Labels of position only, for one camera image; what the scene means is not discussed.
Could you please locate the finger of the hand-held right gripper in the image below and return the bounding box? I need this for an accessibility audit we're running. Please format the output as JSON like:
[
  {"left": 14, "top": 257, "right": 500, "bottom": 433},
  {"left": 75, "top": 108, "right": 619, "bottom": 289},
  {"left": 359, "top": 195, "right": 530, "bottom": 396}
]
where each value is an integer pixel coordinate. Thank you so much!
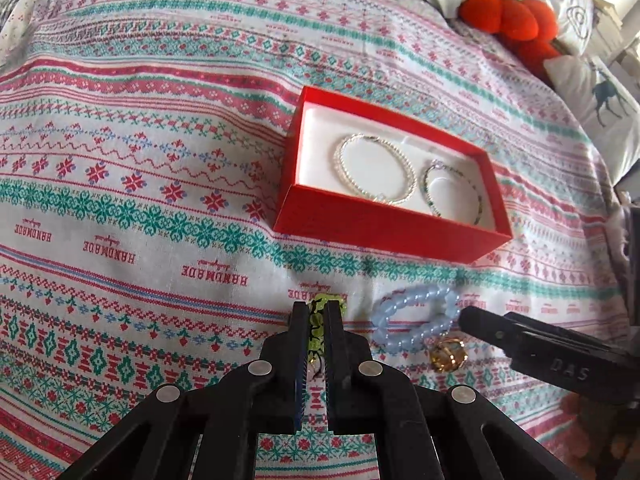
[{"left": 459, "top": 305, "right": 522, "bottom": 357}]

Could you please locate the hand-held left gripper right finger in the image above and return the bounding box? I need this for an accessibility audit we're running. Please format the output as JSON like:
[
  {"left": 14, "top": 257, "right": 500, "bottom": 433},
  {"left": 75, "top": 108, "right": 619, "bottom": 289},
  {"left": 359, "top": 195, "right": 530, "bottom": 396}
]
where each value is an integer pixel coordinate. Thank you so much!
[{"left": 324, "top": 301, "right": 583, "bottom": 480}]

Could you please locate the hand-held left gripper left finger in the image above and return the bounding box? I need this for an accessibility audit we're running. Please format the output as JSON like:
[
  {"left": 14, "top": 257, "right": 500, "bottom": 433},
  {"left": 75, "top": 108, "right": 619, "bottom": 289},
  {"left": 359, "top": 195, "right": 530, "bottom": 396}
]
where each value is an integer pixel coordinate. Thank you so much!
[{"left": 57, "top": 301, "right": 312, "bottom": 480}]

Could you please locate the gold ring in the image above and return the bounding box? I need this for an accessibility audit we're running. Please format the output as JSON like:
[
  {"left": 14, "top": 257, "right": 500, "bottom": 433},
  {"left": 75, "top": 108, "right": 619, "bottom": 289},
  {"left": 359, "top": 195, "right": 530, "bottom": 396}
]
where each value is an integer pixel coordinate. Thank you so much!
[{"left": 429, "top": 337, "right": 468, "bottom": 373}]

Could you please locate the light blue bead bracelet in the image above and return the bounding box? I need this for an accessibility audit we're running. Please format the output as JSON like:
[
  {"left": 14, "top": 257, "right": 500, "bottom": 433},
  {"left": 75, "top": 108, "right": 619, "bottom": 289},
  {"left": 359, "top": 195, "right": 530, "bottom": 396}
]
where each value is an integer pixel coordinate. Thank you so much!
[{"left": 371, "top": 284, "right": 462, "bottom": 352}]

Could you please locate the red jewelry box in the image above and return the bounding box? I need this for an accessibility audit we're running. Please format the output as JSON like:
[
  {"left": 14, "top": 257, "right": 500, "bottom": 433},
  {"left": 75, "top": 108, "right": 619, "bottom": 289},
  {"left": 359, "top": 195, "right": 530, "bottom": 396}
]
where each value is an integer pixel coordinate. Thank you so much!
[{"left": 272, "top": 86, "right": 513, "bottom": 264}]

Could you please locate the white pillow deer print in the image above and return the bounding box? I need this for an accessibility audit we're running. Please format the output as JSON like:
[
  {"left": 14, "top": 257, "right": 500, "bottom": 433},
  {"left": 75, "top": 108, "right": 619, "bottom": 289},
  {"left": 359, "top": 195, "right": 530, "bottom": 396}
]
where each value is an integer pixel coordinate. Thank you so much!
[{"left": 544, "top": 55, "right": 640, "bottom": 176}]

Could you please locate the patterned red green blanket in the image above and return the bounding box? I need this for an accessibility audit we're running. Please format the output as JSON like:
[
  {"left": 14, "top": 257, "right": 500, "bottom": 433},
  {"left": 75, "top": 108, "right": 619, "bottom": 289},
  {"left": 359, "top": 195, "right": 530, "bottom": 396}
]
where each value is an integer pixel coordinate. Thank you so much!
[{"left": 0, "top": 0, "right": 631, "bottom": 480}]

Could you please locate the orange pumpkin plush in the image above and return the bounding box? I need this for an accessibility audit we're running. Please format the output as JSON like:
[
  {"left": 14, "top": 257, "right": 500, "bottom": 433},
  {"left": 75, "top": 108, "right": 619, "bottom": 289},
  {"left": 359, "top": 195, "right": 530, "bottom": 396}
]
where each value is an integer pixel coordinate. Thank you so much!
[{"left": 459, "top": 0, "right": 563, "bottom": 76}]

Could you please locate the white pillow spiral print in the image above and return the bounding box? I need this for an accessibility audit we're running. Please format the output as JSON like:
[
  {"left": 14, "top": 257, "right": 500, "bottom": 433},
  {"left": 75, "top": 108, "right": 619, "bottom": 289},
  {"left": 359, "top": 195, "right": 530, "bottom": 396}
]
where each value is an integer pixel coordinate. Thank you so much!
[{"left": 505, "top": 0, "right": 596, "bottom": 56}]

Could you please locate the white floral cloth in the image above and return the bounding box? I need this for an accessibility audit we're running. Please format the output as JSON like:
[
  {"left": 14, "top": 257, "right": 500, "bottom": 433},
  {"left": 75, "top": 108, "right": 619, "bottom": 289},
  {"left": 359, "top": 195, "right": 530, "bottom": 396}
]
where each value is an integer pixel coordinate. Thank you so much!
[{"left": 0, "top": 0, "right": 66, "bottom": 66}]

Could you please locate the thin green bead bracelet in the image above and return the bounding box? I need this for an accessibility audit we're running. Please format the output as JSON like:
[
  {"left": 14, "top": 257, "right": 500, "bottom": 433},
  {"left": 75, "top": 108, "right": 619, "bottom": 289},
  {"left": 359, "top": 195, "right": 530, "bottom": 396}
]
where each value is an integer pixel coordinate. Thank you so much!
[{"left": 422, "top": 160, "right": 485, "bottom": 223}]

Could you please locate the white pearl bracelet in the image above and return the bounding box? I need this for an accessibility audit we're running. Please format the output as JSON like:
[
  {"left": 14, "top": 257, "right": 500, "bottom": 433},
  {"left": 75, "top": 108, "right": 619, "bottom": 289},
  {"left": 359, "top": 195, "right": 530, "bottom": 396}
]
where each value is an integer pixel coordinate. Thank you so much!
[{"left": 334, "top": 133, "right": 418, "bottom": 206}]

